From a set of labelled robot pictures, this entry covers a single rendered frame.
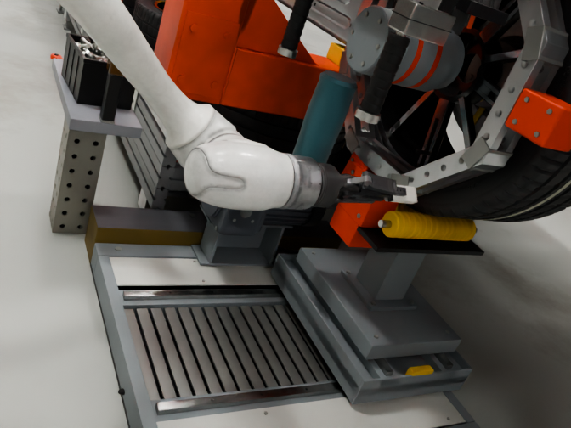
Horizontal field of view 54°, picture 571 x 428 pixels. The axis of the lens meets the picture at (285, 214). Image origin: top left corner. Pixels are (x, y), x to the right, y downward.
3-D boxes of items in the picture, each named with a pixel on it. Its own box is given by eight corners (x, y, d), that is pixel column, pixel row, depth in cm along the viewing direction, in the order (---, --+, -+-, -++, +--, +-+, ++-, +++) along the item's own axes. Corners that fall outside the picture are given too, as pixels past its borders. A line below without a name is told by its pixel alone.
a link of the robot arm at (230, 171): (303, 157, 85) (266, 137, 96) (209, 143, 77) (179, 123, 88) (287, 223, 88) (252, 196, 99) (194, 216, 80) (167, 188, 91)
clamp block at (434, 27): (444, 47, 92) (459, 15, 90) (403, 35, 87) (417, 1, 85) (426, 38, 96) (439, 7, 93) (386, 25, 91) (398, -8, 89)
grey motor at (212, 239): (324, 283, 175) (366, 186, 160) (198, 283, 154) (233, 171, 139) (299, 249, 189) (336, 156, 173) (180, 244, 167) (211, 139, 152)
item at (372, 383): (458, 391, 149) (475, 365, 145) (350, 408, 131) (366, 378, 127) (363, 276, 186) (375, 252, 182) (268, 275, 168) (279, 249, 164)
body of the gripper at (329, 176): (297, 211, 96) (341, 214, 101) (325, 199, 89) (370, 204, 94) (295, 169, 98) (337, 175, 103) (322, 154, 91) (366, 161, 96)
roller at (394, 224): (477, 246, 134) (488, 226, 132) (381, 242, 119) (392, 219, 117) (461, 233, 139) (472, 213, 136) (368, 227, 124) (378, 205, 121)
